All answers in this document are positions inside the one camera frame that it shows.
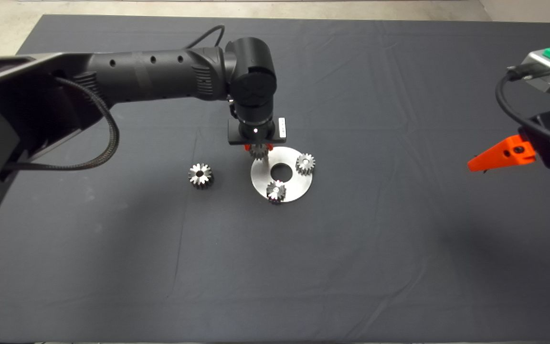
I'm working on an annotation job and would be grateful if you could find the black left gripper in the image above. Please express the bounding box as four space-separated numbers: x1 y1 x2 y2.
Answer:
228 106 288 153

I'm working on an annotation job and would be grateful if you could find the large steel gear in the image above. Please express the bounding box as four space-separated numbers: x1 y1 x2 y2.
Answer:
188 163 214 190

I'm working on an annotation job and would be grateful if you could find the round steel plate with hole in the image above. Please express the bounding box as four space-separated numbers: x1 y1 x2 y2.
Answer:
250 146 314 204

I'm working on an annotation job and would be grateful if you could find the smooth black cable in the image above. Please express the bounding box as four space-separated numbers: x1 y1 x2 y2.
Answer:
495 66 550 149
184 25 226 50

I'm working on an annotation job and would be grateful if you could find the braided black cable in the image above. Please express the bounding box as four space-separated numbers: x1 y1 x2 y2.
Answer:
3 76 120 172

